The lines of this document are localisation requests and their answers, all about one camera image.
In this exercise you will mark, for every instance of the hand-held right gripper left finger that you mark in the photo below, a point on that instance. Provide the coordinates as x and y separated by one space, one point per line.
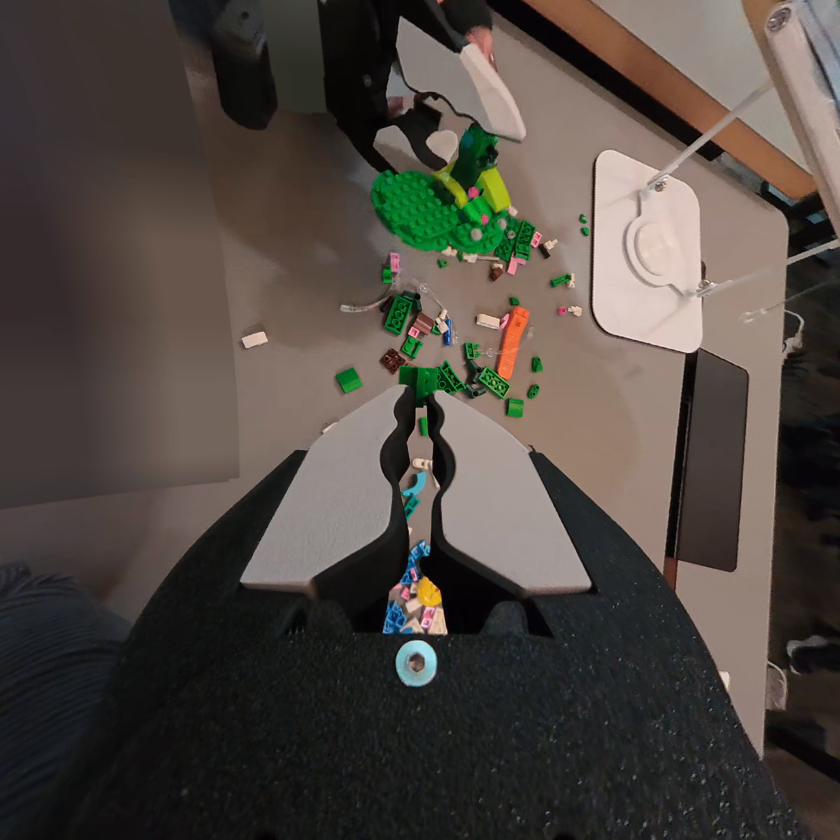
321 512

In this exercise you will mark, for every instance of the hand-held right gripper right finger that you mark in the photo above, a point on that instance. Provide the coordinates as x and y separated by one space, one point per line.
505 518

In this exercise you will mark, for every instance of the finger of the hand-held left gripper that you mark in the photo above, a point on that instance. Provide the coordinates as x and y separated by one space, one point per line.
426 62
388 141

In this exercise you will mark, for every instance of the green lego build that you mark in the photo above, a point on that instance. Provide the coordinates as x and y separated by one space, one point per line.
413 210

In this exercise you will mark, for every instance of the green lego plate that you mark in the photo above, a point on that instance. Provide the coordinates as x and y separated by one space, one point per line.
493 382
398 315

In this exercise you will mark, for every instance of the clear curved lego rod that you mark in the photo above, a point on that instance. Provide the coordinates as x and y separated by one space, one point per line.
358 308
423 287

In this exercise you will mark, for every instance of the scattered small lego pieces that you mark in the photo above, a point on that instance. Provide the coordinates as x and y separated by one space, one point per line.
515 239

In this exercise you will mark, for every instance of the brown lego plate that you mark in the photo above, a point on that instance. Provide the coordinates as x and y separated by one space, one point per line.
392 361

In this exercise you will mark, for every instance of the white lego arch brick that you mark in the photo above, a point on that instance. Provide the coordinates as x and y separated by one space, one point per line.
487 321

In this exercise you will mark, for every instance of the person's left hand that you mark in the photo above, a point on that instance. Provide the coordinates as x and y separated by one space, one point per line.
482 39

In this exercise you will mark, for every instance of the black rounded object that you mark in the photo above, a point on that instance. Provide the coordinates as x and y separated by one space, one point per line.
246 65

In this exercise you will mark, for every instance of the orange brick separator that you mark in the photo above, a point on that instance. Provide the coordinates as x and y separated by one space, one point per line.
512 341

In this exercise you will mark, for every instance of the black flat tablet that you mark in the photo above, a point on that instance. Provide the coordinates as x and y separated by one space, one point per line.
712 459

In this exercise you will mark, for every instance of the wood-edged table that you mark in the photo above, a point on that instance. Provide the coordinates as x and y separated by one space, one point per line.
656 52

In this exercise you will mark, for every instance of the blue ribbed clothing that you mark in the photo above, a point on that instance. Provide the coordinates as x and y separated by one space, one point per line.
46 689

